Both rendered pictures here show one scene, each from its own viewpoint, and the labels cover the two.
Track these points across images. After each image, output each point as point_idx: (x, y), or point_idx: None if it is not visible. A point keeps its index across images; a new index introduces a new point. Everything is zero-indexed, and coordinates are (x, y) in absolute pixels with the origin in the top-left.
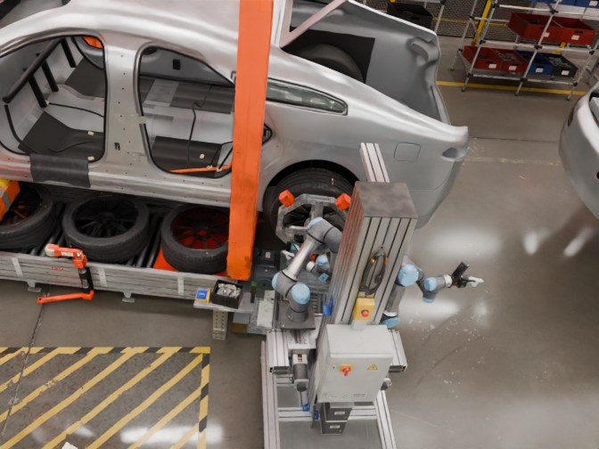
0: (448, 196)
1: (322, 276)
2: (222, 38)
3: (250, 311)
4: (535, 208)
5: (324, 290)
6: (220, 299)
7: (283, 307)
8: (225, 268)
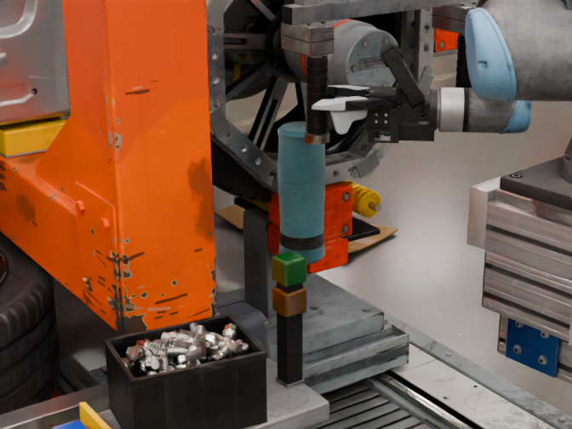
0: (398, 145)
1: (524, 101)
2: None
3: (317, 406)
4: (564, 112)
5: (389, 355)
6: (180, 403)
7: (553, 182)
8: (41, 396)
